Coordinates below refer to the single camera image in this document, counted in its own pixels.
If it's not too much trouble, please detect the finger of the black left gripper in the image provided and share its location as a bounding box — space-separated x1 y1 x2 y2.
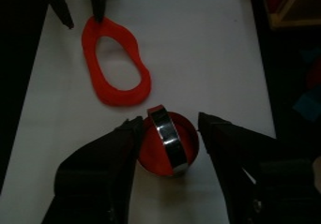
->
43 0 75 30
88 0 110 23

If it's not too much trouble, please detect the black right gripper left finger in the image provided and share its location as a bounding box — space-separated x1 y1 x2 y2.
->
41 115 146 224

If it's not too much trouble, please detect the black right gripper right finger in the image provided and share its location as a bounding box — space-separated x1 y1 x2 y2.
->
196 111 321 224

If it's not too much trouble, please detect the red dough ring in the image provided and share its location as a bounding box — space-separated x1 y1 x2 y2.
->
80 15 152 107

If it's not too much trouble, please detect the wooden drawer box red front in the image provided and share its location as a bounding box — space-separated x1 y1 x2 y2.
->
261 0 321 30

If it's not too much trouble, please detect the white cutting board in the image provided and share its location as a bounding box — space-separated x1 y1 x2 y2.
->
0 0 277 224

